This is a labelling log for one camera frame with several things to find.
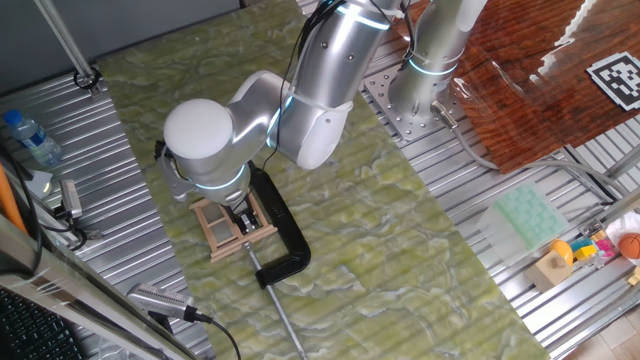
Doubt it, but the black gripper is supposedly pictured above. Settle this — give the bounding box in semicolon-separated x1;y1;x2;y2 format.
219;192;263;236

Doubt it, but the miniature wooden sliding window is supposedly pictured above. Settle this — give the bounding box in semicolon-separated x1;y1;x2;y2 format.
188;192;279;264

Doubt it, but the black C-clamp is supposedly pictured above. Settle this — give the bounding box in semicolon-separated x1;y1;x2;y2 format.
239;159;312;360

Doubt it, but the green marble pattern mat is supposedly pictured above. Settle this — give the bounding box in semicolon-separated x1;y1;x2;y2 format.
97;0;551;360

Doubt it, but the aluminium profile bar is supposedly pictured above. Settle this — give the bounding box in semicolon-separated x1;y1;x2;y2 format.
0;214;201;360
602;143;640;181

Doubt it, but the white paper piece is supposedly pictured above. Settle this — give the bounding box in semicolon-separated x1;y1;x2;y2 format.
24;169;54;199

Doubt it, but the clear plastic water bottle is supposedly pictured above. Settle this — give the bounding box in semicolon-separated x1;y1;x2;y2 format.
3;108;64;169

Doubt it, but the orange rod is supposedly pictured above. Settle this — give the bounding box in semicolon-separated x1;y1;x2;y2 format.
0;162;29;236

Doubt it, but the black keyboard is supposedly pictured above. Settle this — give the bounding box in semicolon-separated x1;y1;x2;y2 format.
0;287;84;360

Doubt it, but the silver metal pole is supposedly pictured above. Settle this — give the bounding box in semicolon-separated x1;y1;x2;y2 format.
33;0;104;98

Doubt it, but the beige wooden toy block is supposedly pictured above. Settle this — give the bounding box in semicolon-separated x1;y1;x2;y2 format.
523;249;575;294

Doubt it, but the yellow toy block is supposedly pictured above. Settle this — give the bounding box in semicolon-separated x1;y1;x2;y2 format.
573;244;599;262

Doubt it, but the pink toy block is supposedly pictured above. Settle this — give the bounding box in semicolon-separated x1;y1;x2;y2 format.
594;237;617;259

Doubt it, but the white cloth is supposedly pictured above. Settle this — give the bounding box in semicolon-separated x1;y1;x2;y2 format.
604;209;640;261

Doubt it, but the small toy basketball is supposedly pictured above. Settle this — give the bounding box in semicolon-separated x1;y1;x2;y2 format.
617;232;640;260

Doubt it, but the black white fiducial marker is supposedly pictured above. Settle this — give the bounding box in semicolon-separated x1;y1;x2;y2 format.
585;51;640;112

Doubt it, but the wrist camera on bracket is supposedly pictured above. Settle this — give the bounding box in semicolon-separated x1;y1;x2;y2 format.
153;138;197;202

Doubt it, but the black camera cable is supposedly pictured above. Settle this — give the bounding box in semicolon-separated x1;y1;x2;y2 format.
182;304;243;360

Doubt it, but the silver depth camera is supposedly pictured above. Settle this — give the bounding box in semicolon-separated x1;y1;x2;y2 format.
125;282;199;324
58;178;85;221

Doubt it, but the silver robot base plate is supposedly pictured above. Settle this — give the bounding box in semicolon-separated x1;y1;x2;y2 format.
363;67;474;144

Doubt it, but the thick black cable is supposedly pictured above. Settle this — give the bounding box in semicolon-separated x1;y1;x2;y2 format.
0;147;45;276

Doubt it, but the grey robot power cable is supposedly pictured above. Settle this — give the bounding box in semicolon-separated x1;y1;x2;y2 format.
430;99;631;201

